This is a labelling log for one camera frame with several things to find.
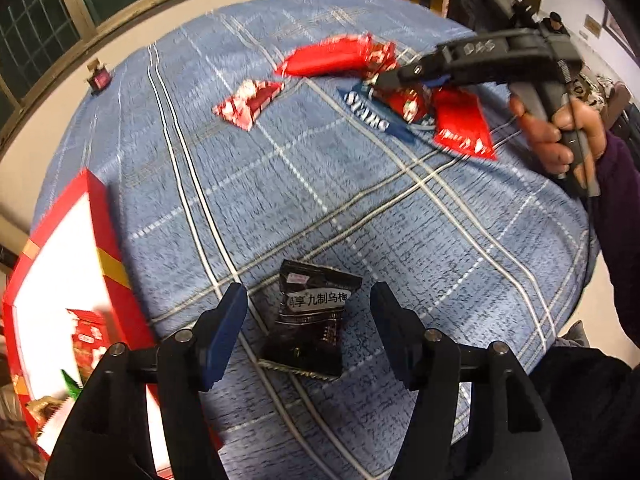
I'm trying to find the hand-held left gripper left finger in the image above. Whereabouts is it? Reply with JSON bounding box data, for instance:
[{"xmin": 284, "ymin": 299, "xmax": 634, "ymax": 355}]
[{"xmin": 45, "ymin": 282, "xmax": 249, "ymax": 480}]

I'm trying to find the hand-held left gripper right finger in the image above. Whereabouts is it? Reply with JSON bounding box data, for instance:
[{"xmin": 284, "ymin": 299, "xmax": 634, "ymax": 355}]
[{"xmin": 369, "ymin": 281, "xmax": 573, "ymax": 480}]

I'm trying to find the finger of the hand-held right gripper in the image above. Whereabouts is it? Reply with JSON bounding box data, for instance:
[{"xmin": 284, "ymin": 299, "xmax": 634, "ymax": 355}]
[{"xmin": 367, "ymin": 49, "xmax": 452, "ymax": 93}]

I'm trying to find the small red snack packet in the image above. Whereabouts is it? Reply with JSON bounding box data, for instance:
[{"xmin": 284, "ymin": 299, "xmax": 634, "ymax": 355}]
[{"xmin": 372, "ymin": 85, "xmax": 433, "ymax": 123}]

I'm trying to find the black snack packet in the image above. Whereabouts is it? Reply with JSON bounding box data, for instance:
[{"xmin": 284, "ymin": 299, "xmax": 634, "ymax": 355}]
[{"xmin": 257, "ymin": 259, "xmax": 363, "ymax": 382}]

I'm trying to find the long red snack packet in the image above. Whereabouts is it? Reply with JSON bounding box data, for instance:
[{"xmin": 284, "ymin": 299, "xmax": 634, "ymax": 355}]
[{"xmin": 274, "ymin": 34, "xmax": 375, "ymax": 78}]

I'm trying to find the red cardboard box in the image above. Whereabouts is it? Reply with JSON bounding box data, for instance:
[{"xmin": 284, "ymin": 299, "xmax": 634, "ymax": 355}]
[{"xmin": 0, "ymin": 169, "xmax": 223, "ymax": 480}]

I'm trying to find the person's right hand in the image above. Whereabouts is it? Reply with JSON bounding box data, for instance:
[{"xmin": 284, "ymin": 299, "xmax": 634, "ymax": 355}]
[{"xmin": 509, "ymin": 95, "xmax": 608, "ymax": 181}]

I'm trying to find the plain red snack packet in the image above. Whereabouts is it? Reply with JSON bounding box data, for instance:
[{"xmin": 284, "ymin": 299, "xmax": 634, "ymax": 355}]
[{"xmin": 431, "ymin": 87, "xmax": 498, "ymax": 162}]

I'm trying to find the red white printed snack packet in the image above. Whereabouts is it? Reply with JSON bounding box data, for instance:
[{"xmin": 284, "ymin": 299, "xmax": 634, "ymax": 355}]
[{"xmin": 211, "ymin": 79, "xmax": 285, "ymax": 132}]

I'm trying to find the golden snack packet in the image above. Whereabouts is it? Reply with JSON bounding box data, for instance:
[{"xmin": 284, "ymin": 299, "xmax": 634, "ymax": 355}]
[{"xmin": 27, "ymin": 395, "xmax": 68, "ymax": 433}]

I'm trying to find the small red gadget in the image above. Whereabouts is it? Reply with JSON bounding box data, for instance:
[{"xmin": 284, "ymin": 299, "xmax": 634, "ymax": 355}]
[{"xmin": 86, "ymin": 60, "xmax": 113, "ymax": 97}]

